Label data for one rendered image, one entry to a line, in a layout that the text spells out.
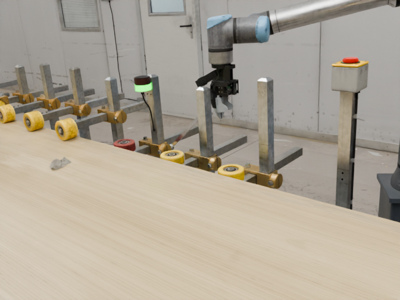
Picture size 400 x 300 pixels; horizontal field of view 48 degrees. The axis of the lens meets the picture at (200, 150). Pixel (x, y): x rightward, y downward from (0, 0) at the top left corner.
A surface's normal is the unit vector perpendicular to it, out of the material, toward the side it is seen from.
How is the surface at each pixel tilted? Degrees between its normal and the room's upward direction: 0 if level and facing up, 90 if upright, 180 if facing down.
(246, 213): 0
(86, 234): 0
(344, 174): 90
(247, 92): 90
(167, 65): 90
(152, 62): 90
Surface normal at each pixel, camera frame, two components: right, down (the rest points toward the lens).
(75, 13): -0.63, 0.30
